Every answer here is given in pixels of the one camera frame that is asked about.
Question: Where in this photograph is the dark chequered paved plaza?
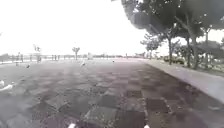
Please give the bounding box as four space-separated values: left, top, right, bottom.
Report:
0 58 224 128

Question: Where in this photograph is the small lone tree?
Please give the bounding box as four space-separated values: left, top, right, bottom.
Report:
71 46 81 61

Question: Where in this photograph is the low hedge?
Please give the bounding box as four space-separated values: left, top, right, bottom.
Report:
162 55 186 66

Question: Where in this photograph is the railing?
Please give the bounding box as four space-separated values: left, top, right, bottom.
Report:
0 53 148 65

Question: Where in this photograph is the row of trees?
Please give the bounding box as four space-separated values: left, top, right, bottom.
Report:
120 0 224 70

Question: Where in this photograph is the pale grey concrete strip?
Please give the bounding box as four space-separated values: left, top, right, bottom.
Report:
142 58 224 104

